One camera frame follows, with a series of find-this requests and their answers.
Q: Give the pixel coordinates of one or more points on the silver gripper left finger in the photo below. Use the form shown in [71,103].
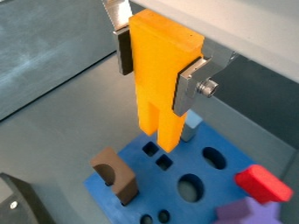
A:
[119,13]

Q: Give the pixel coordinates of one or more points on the purple star block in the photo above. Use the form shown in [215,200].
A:
[246,211]

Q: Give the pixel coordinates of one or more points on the blue peg board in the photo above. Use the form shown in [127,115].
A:
[183,184]

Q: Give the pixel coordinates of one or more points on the brown notched block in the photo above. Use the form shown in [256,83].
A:
[116,174]

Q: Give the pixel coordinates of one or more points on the red rounded block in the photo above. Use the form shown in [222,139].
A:
[262,185]

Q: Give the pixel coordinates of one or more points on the light blue rectangular block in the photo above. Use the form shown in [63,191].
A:
[191,125]

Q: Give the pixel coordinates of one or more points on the yellow double-square block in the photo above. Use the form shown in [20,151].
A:
[164,48]

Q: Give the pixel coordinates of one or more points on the dark grey arch block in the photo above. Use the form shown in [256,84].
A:
[20,204]

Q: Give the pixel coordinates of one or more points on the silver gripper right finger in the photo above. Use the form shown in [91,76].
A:
[193,78]

